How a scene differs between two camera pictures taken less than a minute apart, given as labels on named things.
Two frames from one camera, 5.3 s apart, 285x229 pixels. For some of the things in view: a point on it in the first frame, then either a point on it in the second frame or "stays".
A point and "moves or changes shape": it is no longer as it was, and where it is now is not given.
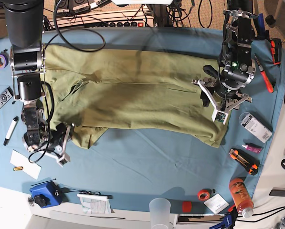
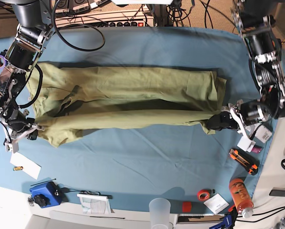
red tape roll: x=203 y=194 stays
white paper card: x=19 y=160 stays
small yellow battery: x=17 y=168 stays
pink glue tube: x=253 y=148 stays
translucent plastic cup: x=160 y=210 stays
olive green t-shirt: x=145 y=90 moves or changes shape
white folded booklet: x=92 y=203 stays
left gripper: x=54 y=143 -> x=20 y=127
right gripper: x=223 y=88 -> x=242 y=116
